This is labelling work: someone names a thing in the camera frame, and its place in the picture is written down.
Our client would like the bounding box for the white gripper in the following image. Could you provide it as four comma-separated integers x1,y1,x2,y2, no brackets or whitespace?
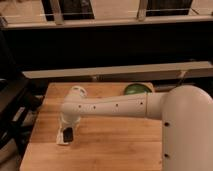
60,113,80,143

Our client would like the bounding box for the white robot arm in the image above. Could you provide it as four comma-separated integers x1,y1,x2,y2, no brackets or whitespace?
56,85,213,171

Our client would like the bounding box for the white sponge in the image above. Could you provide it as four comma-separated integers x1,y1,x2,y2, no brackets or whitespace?
56,127,71,145

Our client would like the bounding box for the wooden cutting board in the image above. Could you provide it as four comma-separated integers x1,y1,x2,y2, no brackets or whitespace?
20,83,162,171

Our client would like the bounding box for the green bowl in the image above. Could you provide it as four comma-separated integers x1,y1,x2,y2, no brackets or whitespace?
124,84,151,95

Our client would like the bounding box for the long metal rail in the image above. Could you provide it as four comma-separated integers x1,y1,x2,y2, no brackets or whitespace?
23,61,213,79

